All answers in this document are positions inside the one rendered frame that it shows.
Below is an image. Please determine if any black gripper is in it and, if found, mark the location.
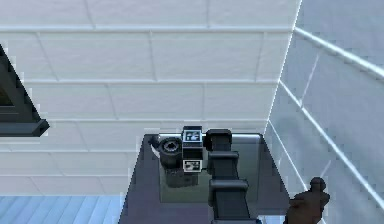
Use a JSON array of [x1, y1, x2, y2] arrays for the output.
[[147, 134, 200, 189]]

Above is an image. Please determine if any dark grey framed window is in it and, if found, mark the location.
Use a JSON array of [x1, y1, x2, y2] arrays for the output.
[[0, 43, 51, 138]]

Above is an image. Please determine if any dark grey table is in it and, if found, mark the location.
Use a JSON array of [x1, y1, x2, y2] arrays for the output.
[[117, 132, 292, 224]]

